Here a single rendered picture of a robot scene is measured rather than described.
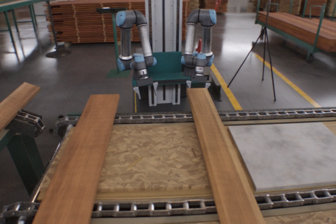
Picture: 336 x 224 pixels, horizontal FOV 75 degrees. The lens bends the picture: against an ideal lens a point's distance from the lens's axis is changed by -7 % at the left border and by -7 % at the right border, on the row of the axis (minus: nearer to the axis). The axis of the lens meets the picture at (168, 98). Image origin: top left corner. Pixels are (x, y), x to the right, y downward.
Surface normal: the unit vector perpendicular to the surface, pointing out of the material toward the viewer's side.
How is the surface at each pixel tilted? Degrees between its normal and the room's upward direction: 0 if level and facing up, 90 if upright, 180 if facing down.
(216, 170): 0
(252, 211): 0
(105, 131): 0
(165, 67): 90
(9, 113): 22
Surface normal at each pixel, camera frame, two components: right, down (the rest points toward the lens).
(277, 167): 0.00, -0.88
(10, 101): 0.37, -0.83
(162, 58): 0.14, 0.47
